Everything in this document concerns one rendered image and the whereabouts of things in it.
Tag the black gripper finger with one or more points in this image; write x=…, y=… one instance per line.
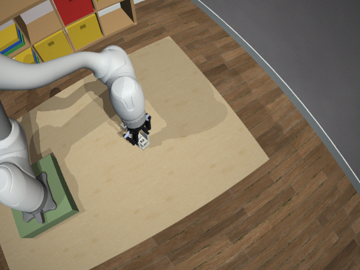
x=147, y=126
x=134, y=140

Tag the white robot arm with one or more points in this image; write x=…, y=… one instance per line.
x=20, y=189

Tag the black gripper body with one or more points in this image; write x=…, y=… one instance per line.
x=133, y=130

